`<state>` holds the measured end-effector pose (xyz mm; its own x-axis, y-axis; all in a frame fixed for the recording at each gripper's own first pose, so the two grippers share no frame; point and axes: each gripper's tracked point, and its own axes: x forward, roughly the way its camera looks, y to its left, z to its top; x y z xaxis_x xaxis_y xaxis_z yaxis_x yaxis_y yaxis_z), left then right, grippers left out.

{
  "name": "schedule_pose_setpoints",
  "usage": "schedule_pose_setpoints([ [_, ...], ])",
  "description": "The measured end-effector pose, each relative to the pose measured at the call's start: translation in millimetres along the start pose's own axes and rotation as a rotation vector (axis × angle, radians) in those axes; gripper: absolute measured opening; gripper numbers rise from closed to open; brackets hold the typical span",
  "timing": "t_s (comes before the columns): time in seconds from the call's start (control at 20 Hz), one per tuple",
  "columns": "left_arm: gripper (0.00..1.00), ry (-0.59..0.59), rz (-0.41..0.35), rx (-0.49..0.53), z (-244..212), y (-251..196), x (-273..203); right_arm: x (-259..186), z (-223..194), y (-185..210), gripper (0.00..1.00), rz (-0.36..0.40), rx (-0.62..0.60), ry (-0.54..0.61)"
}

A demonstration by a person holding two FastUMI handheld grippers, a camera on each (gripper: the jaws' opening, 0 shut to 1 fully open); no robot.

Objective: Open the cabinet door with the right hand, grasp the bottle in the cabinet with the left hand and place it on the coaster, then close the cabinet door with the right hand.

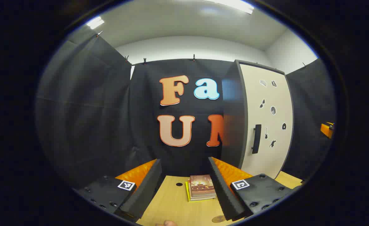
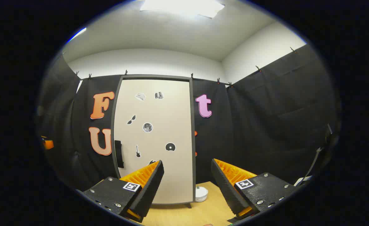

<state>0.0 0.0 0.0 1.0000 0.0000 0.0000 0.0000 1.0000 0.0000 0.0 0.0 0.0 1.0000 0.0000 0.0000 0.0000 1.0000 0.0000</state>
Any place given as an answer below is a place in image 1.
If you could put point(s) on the dark grey cabinet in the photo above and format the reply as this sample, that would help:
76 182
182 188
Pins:
233 125

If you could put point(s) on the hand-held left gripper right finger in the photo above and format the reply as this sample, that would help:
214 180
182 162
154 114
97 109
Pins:
223 191

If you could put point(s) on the beige cabinet door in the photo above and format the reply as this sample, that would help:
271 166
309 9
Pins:
272 150

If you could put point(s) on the row of black cloth clips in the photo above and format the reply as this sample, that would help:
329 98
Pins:
144 60

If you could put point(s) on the round brown coaster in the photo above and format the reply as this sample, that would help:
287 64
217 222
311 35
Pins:
218 219

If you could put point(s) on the ceiling light panel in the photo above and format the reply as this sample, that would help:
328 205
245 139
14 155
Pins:
234 5
95 22

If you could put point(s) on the black backdrop cloth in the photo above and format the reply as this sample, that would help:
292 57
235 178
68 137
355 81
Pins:
93 110

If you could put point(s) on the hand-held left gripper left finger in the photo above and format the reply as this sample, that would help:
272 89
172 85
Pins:
147 188

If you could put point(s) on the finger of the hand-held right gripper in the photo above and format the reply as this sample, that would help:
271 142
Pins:
326 130

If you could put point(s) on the yellow book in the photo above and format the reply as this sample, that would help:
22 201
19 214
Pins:
187 192

